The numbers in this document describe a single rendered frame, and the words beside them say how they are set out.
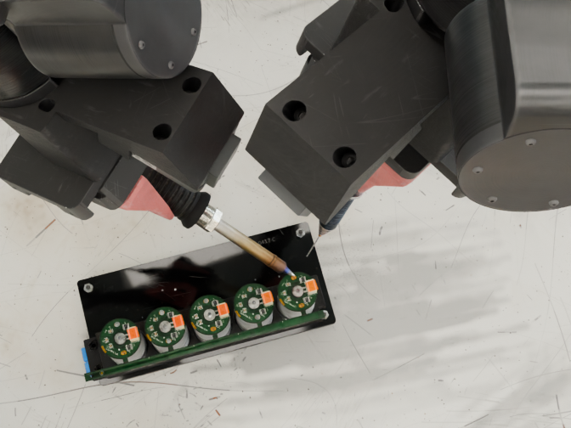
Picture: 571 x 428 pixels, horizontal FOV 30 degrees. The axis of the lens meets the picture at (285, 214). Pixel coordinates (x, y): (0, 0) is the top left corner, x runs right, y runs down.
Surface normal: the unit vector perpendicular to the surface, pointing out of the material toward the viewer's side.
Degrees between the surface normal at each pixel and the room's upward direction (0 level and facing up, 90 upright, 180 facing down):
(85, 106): 28
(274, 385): 0
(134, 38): 63
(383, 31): 18
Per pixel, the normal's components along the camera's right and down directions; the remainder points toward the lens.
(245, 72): 0.03, -0.25
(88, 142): 0.78, 0.31
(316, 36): 0.26, -0.44
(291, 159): -0.65, 0.58
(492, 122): -0.73, -0.30
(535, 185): 0.01, 0.89
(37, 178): -0.39, -0.44
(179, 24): 0.88, 0.07
